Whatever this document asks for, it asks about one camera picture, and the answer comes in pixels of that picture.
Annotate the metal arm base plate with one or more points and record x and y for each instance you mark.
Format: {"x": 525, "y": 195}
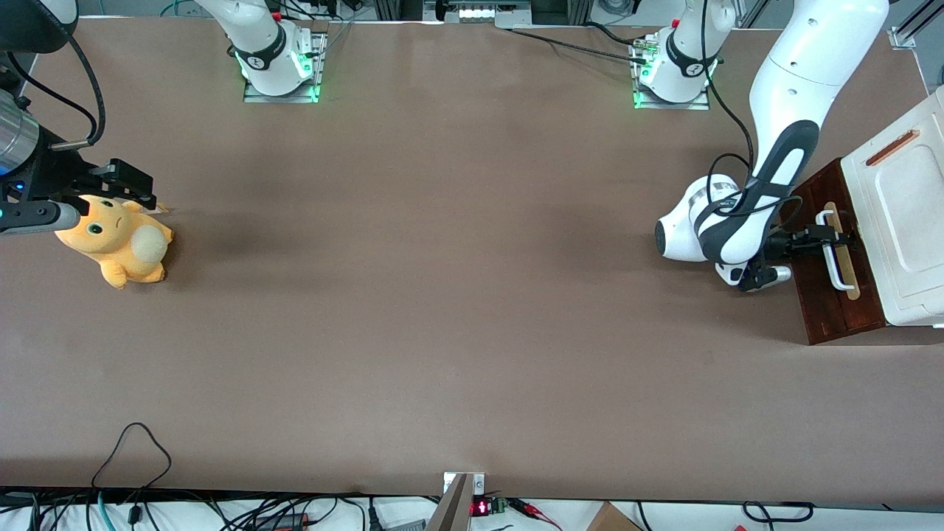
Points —
{"x": 322, "y": 66}
{"x": 667, "y": 105}

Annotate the white power strip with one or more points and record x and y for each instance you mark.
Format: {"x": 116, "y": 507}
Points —
{"x": 479, "y": 12}

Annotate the aluminium frame profile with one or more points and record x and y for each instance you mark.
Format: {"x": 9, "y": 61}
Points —
{"x": 908, "y": 33}

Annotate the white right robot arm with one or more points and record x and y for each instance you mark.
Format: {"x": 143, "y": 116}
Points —
{"x": 258, "y": 37}

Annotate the red display circuit board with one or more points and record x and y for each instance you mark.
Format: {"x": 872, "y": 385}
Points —
{"x": 483, "y": 507}

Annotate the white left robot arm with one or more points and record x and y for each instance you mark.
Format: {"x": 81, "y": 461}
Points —
{"x": 804, "y": 66}

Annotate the aluminium camera mount beam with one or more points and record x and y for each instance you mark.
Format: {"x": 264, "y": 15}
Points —
{"x": 451, "y": 509}

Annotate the brown cardboard piece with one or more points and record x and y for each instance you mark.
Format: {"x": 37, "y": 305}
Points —
{"x": 612, "y": 518}

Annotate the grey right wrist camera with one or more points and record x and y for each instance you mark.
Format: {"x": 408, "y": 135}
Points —
{"x": 37, "y": 217}

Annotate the small metal bracket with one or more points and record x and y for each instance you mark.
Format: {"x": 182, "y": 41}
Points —
{"x": 479, "y": 483}

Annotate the black power adapter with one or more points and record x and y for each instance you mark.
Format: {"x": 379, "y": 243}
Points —
{"x": 284, "y": 522}

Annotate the orange plush toy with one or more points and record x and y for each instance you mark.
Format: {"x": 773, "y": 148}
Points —
{"x": 122, "y": 243}

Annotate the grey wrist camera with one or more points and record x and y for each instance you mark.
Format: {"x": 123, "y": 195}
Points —
{"x": 37, "y": 217}
{"x": 767, "y": 278}

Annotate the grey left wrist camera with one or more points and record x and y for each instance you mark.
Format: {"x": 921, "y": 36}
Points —
{"x": 767, "y": 278}

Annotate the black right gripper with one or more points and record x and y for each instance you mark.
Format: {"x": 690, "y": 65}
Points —
{"x": 53, "y": 174}

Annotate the white drawer cabinet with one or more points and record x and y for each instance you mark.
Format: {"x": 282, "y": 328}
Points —
{"x": 903, "y": 214}

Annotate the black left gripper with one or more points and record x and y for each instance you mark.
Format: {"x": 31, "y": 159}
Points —
{"x": 783, "y": 244}

